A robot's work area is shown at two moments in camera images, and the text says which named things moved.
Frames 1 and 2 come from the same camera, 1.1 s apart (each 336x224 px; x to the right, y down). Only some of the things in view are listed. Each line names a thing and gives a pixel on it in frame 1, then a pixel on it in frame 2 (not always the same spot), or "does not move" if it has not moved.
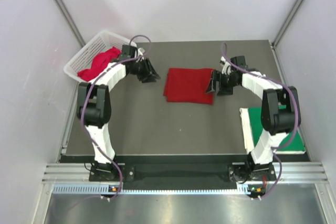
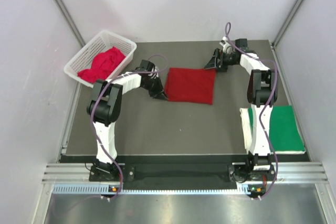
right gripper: (217, 75) to (212, 63)
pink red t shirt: (100, 60) does not move
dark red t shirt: (188, 85) does not move
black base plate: (185, 170) does not move
